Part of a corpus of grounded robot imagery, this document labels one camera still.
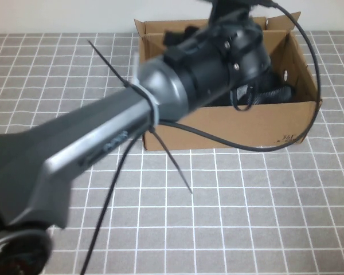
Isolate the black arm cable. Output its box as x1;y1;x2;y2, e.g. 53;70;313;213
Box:
80;0;323;275

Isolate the black sneaker with white insole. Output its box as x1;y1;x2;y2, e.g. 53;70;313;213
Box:
255;85;295;104

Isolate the black zip tie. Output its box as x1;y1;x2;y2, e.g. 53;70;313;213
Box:
150;127;193;195
88;39;143;93

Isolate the brown cardboard shoe box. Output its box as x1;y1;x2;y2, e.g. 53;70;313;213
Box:
134;11;323;152

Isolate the grey checkered tablecloth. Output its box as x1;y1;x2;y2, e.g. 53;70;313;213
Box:
0;30;344;275

